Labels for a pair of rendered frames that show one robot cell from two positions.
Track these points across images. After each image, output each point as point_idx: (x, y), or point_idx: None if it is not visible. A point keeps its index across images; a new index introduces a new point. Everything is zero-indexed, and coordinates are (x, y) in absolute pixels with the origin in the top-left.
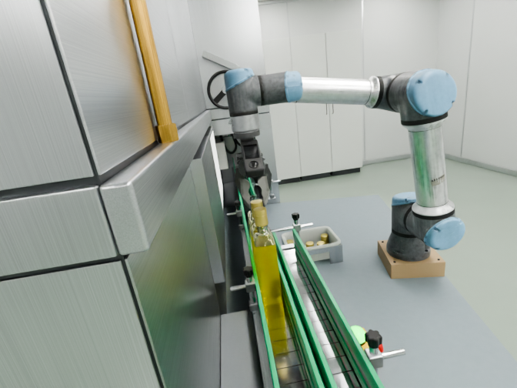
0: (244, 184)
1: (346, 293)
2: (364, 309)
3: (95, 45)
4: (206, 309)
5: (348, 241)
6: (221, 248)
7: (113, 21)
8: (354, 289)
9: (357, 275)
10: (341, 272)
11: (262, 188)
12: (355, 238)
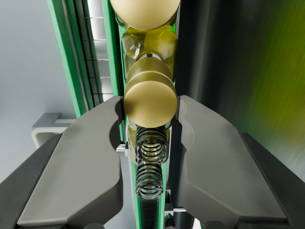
0: (232, 175)
1: (46, 50)
2: (25, 11)
3: None
4: None
5: (32, 148)
6: (257, 37)
7: None
8: (34, 55)
9: (27, 81)
10: (48, 93)
11: (100, 136)
12: (22, 152)
